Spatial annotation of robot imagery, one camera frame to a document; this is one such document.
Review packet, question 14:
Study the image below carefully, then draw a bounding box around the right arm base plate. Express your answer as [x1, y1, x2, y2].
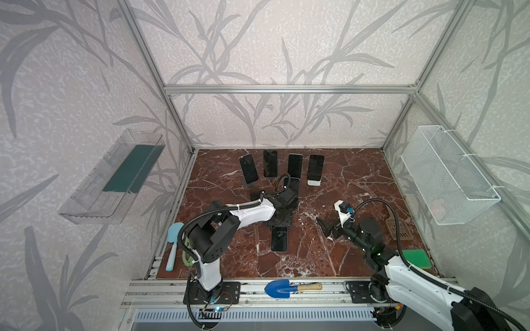
[344, 281, 389, 303]

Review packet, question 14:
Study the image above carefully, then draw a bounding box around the clear plastic wall tray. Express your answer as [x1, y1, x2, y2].
[59, 129, 166, 225]

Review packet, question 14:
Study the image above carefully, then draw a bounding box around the white stand right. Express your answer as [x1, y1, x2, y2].
[307, 180, 322, 186]

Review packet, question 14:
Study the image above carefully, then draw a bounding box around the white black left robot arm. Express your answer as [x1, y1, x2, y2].
[177, 187, 298, 292]

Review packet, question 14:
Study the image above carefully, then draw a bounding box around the aluminium front rail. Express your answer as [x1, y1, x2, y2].
[119, 278, 460, 309]

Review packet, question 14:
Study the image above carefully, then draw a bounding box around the blue trowel wooden handle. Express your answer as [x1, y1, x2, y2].
[265, 279, 323, 299]

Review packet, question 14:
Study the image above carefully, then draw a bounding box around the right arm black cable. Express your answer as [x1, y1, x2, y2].
[351, 198, 527, 331]

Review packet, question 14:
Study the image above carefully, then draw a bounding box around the purple-edged phone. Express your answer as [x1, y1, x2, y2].
[271, 227, 288, 252]

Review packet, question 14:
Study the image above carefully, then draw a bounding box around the pink-edged phone back left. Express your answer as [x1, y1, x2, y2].
[239, 154, 259, 185]

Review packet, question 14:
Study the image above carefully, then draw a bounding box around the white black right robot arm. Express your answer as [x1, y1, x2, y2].
[317, 218, 511, 330]

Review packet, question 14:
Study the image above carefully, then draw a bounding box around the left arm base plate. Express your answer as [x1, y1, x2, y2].
[183, 281, 241, 305]

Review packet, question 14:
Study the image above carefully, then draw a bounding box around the dark phone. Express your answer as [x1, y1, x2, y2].
[307, 154, 325, 182]

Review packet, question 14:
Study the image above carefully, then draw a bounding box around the blue-edged phone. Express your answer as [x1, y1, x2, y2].
[284, 177, 300, 195]

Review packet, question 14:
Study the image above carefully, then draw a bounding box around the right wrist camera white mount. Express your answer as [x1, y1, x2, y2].
[334, 200, 356, 228]

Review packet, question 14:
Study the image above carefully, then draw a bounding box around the white wire mesh basket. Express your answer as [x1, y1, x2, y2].
[401, 126, 501, 226]

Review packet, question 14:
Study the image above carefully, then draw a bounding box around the green sponge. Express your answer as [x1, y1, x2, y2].
[402, 249, 432, 270]

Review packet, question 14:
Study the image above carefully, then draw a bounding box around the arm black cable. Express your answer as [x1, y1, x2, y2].
[177, 173, 293, 261]
[351, 198, 527, 331]

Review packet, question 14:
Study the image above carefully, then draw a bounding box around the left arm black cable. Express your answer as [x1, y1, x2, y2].
[177, 173, 293, 261]

